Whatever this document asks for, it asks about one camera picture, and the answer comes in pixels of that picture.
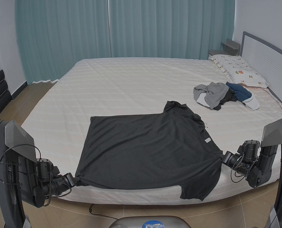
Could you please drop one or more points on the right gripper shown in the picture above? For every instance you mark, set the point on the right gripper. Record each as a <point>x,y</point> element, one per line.
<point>230,160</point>

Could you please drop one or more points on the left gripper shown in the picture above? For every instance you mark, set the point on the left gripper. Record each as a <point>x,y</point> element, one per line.
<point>67,180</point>

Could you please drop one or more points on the black T-shirt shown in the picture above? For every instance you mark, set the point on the black T-shirt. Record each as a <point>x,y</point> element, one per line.
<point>143,151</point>

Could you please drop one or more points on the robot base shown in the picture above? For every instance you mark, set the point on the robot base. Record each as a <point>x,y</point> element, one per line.
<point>150,222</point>

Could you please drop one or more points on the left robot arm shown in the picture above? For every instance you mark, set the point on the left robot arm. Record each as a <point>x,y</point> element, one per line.
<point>24,172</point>

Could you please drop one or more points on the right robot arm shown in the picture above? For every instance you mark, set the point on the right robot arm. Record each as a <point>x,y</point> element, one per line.
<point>264,160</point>

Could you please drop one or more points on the pile of clothes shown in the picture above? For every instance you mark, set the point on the pile of clothes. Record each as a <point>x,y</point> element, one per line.
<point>217,95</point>

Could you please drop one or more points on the bed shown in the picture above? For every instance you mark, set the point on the bed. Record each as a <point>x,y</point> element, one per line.
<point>131,84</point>

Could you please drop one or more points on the white printed pillow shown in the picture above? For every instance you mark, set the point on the white printed pillow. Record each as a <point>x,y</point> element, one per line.
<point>238,68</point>

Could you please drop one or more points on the grey bedside table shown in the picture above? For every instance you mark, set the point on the grey bedside table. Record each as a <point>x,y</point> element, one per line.
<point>228,47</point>

